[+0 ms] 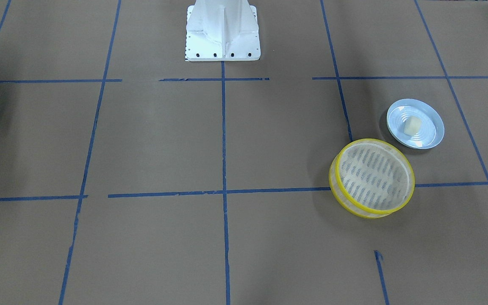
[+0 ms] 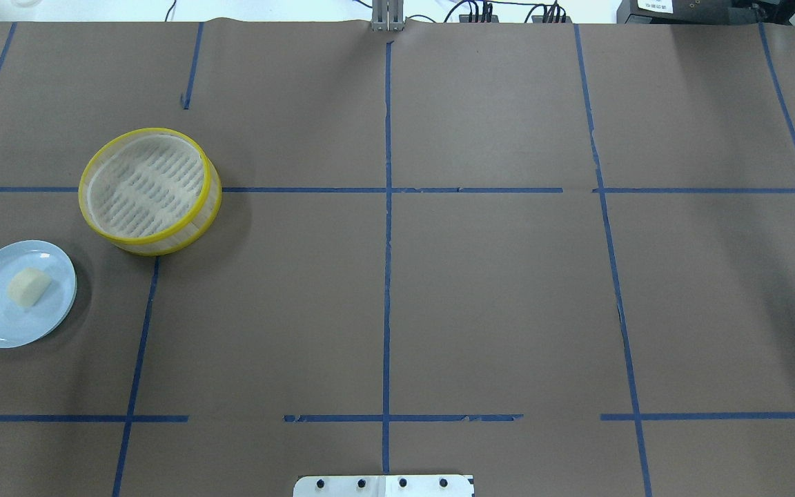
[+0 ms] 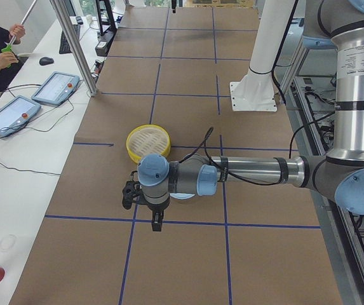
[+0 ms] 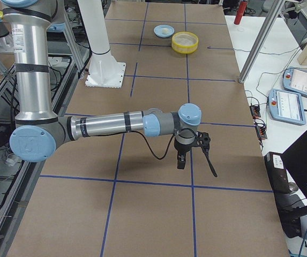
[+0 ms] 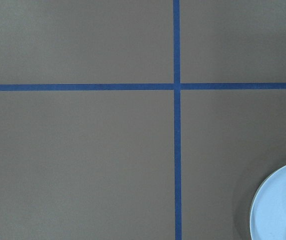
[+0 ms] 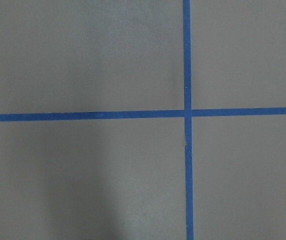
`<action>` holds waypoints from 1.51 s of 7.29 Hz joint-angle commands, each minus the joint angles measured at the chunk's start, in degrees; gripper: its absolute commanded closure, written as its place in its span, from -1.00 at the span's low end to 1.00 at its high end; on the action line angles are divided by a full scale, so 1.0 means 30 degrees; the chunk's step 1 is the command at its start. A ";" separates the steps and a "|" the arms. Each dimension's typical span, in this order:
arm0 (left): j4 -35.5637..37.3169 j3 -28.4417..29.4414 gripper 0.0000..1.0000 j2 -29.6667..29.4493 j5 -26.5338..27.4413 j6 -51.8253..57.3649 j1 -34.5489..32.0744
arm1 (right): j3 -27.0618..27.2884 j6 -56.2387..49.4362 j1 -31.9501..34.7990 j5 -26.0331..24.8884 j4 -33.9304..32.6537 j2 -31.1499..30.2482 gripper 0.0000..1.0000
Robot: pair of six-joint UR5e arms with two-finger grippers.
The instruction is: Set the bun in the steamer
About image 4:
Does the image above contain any lower orange black connector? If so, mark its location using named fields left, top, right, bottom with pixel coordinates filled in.
left=255, top=123, right=267, bottom=140

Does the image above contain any teach pendant tablet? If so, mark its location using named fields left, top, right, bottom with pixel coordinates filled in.
left=268, top=88, right=306, bottom=125
left=282, top=67, right=307, bottom=97

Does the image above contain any light blue plate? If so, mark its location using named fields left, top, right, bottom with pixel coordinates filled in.
left=153, top=25, right=175, bottom=38

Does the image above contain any yellow steamer basket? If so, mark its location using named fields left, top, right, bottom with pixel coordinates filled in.
left=171, top=31, right=199, bottom=54

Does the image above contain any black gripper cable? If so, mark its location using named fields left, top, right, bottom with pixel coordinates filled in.
left=128, top=127, right=218, bottom=178

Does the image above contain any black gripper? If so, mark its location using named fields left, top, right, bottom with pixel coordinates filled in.
left=174, top=132, right=194, bottom=169

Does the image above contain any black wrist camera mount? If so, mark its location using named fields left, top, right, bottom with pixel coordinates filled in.
left=192, top=131, right=211, bottom=154

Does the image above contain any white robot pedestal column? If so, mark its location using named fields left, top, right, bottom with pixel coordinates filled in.
left=78, top=0, right=126, bottom=88

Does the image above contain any upper orange black connector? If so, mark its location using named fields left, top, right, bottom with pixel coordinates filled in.
left=250, top=104, right=261, bottom=119

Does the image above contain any white steamed bun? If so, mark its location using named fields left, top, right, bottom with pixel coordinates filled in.
left=161, top=27, right=170, bottom=36

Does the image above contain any red cylinder bottle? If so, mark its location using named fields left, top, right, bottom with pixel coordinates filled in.
left=234, top=0, right=248, bottom=25

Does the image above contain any lower teach pendant tablet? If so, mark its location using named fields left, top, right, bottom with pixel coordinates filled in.
left=268, top=88, right=306, bottom=125

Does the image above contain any aluminium frame post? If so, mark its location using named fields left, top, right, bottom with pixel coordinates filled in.
left=238, top=0, right=285, bottom=84

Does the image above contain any upper teach pendant tablet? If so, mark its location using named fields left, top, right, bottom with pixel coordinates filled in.
left=282, top=67, right=307, bottom=97

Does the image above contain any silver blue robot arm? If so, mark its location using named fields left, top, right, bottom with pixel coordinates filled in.
left=3, top=1, right=209, bottom=169

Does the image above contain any black computer box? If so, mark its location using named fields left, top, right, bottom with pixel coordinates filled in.
left=264, top=152, right=290, bottom=194

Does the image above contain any orange black connector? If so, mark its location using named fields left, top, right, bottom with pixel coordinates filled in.
left=250, top=104, right=261, bottom=119
left=255, top=123, right=267, bottom=140

